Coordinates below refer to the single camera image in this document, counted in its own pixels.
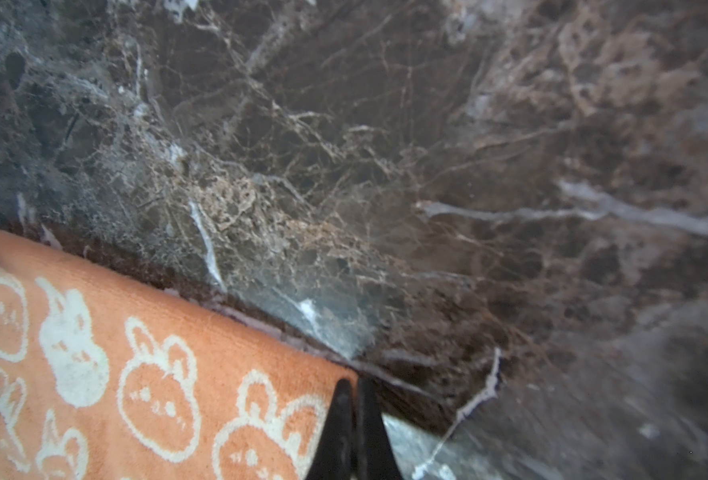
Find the orange patterned towel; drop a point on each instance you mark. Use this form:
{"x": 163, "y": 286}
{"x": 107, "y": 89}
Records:
{"x": 102, "y": 377}

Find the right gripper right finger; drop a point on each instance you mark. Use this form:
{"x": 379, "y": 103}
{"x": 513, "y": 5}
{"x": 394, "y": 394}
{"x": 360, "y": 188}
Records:
{"x": 374, "y": 457}

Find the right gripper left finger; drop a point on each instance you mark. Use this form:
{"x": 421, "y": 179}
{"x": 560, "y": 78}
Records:
{"x": 333, "y": 457}

